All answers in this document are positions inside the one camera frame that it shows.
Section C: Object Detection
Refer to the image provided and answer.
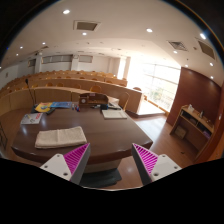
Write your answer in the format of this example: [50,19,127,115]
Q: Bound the wooden shelf cabinet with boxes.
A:
[171,105,214,151]

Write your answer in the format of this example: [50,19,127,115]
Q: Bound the yellow folder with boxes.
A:
[35,103,52,113]

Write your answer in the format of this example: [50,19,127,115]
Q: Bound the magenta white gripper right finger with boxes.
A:
[131,143,181,185]

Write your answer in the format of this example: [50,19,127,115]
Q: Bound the wooden chair behind table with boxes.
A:
[119,92,130,110]

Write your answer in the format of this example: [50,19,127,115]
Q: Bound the beige folded towel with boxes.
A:
[35,126,87,149]

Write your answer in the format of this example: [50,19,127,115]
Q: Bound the white paper stack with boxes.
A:
[102,110,127,119]

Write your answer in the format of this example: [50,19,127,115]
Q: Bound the black remote control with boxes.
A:
[46,108,56,115]

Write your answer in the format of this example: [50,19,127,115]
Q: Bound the black gooseneck microphone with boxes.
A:
[25,78,36,106]

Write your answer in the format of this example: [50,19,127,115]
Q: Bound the long curved wooden desk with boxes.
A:
[0,79,143,116]

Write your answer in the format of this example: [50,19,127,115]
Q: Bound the blue folder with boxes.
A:
[50,102,72,109]

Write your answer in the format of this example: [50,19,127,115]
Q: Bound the wooden desktop organizer box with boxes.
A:
[79,92,109,107]

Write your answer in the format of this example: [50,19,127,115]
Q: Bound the black chair seat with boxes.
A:
[80,168,121,188]

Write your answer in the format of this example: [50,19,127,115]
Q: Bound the dark brown oval table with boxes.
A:
[12,107,153,173]

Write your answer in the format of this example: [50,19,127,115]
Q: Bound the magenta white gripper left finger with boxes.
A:
[41,143,90,184]

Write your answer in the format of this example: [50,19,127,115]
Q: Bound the white booklet with red print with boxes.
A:
[21,113,42,124]

